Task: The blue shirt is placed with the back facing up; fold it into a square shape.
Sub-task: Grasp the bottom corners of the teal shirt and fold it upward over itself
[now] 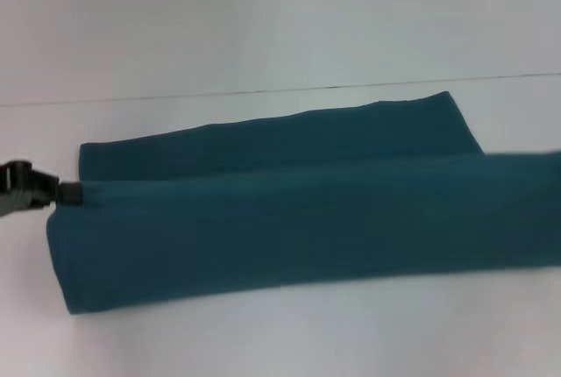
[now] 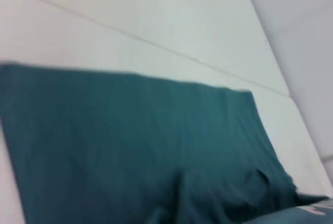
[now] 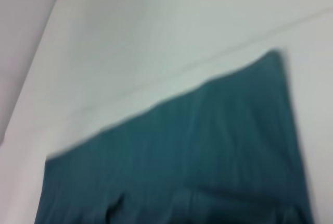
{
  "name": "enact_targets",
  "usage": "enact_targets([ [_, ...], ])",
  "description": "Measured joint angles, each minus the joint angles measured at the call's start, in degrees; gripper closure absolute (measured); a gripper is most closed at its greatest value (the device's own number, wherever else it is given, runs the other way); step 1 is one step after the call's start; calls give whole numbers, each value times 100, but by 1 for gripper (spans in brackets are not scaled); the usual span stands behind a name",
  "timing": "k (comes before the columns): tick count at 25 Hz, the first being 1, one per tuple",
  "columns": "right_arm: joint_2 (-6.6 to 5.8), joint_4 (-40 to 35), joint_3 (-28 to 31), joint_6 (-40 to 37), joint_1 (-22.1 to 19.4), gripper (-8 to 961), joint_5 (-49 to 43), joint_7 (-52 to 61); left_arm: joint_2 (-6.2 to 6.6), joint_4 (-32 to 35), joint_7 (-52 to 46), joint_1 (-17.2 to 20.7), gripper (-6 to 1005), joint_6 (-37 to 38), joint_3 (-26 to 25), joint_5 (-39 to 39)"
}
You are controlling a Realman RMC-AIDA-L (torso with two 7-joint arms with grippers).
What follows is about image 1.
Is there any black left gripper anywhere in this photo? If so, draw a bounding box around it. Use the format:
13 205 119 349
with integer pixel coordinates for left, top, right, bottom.
0 158 84 219

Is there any teal blue t-shirt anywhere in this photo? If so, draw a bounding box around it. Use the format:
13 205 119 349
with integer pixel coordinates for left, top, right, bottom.
46 90 561 317

